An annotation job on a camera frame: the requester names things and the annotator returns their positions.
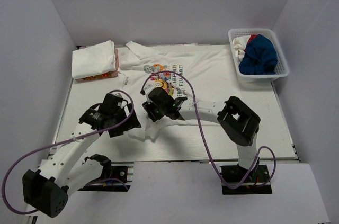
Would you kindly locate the white red-print t-shirt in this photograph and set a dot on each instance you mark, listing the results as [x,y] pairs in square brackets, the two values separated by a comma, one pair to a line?
[240,43]

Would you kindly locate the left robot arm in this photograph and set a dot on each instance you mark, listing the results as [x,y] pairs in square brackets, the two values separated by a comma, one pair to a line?
[49,187]

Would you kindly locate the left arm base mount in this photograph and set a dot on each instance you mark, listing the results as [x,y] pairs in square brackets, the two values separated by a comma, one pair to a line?
[113,178]

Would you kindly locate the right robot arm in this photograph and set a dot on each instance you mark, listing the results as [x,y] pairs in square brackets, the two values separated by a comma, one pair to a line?
[240,123]

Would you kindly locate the folded white t-shirt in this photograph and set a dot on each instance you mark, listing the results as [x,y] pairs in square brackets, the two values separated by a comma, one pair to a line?
[93,60]

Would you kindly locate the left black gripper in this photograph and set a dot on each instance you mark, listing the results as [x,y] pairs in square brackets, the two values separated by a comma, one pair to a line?
[132,123]

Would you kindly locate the blue t-shirt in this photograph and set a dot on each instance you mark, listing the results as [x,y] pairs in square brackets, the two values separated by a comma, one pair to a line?
[260,57]

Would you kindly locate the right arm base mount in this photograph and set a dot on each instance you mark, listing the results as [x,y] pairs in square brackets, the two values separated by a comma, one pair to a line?
[252,185]

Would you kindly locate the white cartoon-print t-shirt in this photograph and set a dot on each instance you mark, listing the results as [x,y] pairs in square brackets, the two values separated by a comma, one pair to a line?
[206,73]

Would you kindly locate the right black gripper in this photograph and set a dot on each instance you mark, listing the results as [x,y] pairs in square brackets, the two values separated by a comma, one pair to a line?
[148,107]

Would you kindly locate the white plastic basket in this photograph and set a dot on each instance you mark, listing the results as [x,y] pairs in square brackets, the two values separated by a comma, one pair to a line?
[281,69]

